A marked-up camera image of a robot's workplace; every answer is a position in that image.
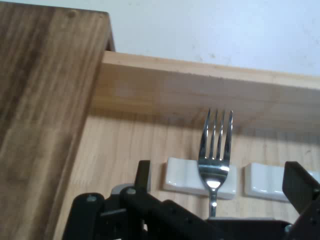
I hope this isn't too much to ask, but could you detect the steel fork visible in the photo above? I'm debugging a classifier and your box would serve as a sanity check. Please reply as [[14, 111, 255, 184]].
[[198, 109, 234, 218]]

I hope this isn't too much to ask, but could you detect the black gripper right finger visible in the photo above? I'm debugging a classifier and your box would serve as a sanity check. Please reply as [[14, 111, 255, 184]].
[[282, 161, 320, 240]]

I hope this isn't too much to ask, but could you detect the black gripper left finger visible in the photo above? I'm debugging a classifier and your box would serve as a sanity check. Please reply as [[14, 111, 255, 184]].
[[62, 159, 226, 240]]

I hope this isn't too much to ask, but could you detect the light wooden drawer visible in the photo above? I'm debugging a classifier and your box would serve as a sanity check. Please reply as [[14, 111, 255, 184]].
[[53, 50, 320, 240]]

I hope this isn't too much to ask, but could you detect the dark wooden cabinet box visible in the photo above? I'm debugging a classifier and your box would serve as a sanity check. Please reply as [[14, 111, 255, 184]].
[[0, 0, 116, 240]]

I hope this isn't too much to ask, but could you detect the white ceramic cutlery rest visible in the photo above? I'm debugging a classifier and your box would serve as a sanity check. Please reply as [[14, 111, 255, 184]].
[[243, 162, 320, 203], [162, 156, 238, 200]]

